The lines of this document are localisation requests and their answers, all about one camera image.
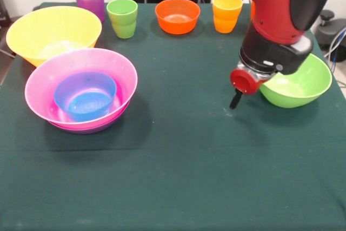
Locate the green cup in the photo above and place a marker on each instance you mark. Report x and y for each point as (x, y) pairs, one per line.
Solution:
(123, 22)

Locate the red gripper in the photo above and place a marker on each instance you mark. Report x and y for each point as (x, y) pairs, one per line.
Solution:
(243, 82)

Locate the orange bowl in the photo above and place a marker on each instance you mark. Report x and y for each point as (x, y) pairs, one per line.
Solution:
(175, 25)

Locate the purple bowl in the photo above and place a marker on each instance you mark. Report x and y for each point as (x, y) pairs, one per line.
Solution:
(89, 131)

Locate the orange cup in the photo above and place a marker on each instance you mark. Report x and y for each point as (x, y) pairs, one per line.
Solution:
(252, 12)

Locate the large pink bowl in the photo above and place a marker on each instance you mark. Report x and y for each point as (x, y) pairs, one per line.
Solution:
(43, 79)

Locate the dark grey equipment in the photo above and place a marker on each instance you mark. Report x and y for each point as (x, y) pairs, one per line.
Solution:
(3, 14)

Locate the purple cup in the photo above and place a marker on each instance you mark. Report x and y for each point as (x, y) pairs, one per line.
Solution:
(89, 1)

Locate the dark green tablecloth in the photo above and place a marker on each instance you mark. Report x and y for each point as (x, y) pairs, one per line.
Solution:
(189, 160)

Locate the green bowl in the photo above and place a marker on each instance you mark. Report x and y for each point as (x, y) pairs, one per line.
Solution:
(297, 93)

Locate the large yellow bowl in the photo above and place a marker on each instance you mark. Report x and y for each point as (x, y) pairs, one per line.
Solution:
(27, 33)

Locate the yellow-orange cup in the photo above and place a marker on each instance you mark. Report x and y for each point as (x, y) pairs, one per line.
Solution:
(225, 20)

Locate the blue bowl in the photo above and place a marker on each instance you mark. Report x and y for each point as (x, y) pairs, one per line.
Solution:
(86, 106)

